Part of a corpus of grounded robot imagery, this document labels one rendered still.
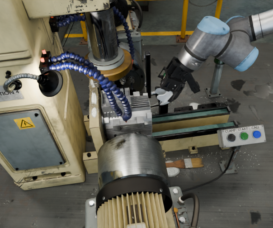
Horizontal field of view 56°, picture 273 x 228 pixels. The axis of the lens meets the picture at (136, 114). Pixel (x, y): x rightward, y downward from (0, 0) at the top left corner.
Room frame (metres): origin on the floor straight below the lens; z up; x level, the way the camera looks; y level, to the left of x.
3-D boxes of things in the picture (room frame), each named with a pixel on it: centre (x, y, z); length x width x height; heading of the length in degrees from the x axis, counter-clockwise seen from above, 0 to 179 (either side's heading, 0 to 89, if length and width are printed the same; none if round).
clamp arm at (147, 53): (0.92, -0.07, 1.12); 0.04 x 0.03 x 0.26; 94
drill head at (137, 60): (1.11, 0.07, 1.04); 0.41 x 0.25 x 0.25; 4
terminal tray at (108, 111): (0.78, 0.08, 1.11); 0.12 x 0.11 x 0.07; 92
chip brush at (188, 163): (0.64, -0.20, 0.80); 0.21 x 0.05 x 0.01; 90
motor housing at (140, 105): (0.78, 0.04, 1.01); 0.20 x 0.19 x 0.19; 92
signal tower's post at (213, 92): (1.11, -0.47, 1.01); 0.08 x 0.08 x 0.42; 4
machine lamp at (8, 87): (0.53, 0.27, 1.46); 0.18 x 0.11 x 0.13; 94
